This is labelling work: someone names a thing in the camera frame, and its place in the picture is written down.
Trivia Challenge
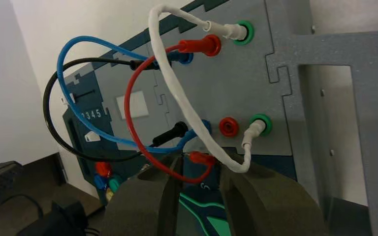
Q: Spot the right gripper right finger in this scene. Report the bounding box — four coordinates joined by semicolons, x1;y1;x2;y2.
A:
220;156;328;236

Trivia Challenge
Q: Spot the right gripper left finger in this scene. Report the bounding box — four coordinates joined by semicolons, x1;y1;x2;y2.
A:
101;153;185;236

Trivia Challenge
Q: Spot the red banana plug wire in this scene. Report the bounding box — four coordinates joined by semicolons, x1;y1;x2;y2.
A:
124;34;223;185

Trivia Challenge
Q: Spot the green round push button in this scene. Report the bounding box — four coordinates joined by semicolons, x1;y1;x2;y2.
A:
108;176;123;193

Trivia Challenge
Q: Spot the blue round push button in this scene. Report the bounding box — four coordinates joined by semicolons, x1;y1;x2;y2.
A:
94;175;108;191

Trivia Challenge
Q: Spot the green rotary pointer knob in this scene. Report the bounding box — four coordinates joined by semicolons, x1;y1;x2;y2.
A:
176;182;234;236

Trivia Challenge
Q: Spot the red round push button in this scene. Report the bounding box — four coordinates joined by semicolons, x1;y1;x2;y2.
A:
95;162;113;178

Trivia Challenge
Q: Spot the green banana socket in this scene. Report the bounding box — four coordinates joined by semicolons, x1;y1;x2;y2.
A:
250;114;273;137
235;20;255;46

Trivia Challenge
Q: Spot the red banana socket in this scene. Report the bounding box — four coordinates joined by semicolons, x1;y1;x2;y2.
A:
219;117;240;138

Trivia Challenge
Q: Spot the white rectangular display window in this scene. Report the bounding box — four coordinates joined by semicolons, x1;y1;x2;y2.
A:
116;90;150;120

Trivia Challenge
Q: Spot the grey and teal task box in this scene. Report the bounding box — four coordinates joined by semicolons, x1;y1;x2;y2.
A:
62;0;378;236

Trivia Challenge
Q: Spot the black banana plug wire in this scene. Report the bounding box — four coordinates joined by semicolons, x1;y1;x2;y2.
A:
42;58;189;163

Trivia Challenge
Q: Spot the blue banana plug wire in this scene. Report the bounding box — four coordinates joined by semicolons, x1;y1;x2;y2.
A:
57;35;213;154

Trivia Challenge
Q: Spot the white banana plug wire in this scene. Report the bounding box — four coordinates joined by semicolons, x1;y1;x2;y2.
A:
148;3;265;174

